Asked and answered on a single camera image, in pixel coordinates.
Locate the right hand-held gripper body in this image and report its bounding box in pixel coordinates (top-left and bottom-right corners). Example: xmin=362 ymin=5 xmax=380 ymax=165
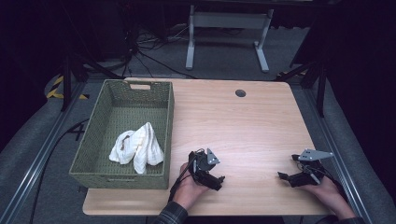
xmin=289 ymin=148 xmax=334 ymax=188

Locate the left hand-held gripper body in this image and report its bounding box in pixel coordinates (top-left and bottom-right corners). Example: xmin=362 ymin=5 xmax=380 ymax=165
xmin=188 ymin=147 xmax=220 ymax=182

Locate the white cloth with brown print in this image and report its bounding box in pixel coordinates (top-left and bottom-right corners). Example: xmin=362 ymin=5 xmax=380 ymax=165
xmin=108 ymin=121 xmax=165 ymax=175

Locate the green woven basket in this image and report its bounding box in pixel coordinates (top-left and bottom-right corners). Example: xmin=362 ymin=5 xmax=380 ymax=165
xmin=68 ymin=78 xmax=176 ymax=190

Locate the person's right hand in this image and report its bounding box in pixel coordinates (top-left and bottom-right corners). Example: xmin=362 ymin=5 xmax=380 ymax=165
xmin=300 ymin=175 xmax=351 ymax=218

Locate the person's left hand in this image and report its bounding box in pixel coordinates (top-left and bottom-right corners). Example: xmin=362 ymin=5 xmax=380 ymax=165
xmin=172 ymin=162 xmax=209 ymax=211

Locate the black tripod stand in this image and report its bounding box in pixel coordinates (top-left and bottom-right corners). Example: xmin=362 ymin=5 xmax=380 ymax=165
xmin=60 ymin=52 xmax=125 ymax=112
xmin=275 ymin=60 xmax=328 ymax=119

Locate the yellow black hazard tape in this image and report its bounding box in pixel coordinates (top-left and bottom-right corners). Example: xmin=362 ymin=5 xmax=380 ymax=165
xmin=46 ymin=75 xmax=90 ymax=101

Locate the right hand-held gripper black cable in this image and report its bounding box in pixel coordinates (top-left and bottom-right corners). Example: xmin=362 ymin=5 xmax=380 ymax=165
xmin=320 ymin=169 xmax=349 ymax=200

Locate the aluminium floor rail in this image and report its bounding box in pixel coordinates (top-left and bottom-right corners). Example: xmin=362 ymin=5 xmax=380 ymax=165
xmin=0 ymin=82 xmax=85 ymax=224
xmin=303 ymin=83 xmax=375 ymax=224

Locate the tangle of floor cables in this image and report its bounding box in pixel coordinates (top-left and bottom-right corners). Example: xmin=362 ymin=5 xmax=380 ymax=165
xmin=124 ymin=21 xmax=197 ymax=80

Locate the grey metal desk frame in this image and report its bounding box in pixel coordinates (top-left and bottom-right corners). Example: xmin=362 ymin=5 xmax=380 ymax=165
xmin=185 ymin=4 xmax=275 ymax=74

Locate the long black floor cable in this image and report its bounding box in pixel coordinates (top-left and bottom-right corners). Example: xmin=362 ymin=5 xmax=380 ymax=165
xmin=29 ymin=118 xmax=92 ymax=224

